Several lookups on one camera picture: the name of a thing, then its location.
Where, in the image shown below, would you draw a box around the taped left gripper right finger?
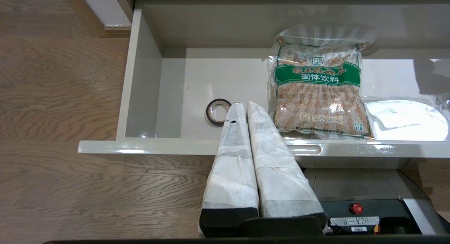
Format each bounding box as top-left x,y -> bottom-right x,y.
247,101 -> 327,220

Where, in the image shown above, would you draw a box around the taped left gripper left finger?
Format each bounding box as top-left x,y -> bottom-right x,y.
199,101 -> 260,237

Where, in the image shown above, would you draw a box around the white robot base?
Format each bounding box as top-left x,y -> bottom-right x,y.
302,168 -> 450,236

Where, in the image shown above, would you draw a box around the black tape roll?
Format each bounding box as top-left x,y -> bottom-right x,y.
206,98 -> 232,127

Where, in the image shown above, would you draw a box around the green labelled drink powder bag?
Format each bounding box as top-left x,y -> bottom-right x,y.
268,24 -> 377,140

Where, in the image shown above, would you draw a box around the white handwritten label sticker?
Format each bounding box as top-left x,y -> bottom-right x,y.
330,216 -> 381,227

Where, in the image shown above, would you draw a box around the white slippers in plastic bag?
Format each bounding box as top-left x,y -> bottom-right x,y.
362,93 -> 450,142

